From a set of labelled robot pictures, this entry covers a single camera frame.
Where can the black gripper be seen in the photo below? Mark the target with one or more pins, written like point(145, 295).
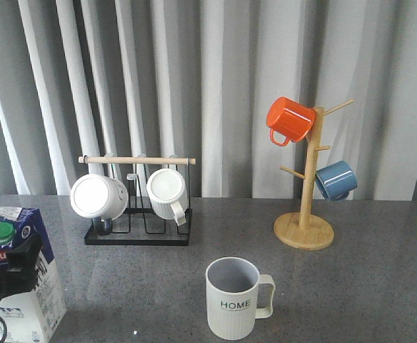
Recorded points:
point(21, 274)

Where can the Pascual whole milk carton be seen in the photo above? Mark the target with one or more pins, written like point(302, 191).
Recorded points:
point(31, 296)

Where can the cream HOME mug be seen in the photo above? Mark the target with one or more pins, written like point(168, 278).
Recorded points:
point(236, 296)

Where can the white ribbed mug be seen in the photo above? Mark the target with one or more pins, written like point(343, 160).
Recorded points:
point(167, 193)

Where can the grey white curtain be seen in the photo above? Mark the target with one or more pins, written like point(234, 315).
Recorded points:
point(196, 79)

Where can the wooden mug tree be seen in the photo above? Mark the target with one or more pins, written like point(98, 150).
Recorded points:
point(303, 230)

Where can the orange mug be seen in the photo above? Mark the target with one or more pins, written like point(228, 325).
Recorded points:
point(289, 121)

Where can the blue mug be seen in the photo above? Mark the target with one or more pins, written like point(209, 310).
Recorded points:
point(336, 181)

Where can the white round mug dark handle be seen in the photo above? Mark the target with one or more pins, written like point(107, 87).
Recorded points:
point(99, 198)

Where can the black wire mug rack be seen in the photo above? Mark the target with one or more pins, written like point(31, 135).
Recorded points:
point(139, 225)

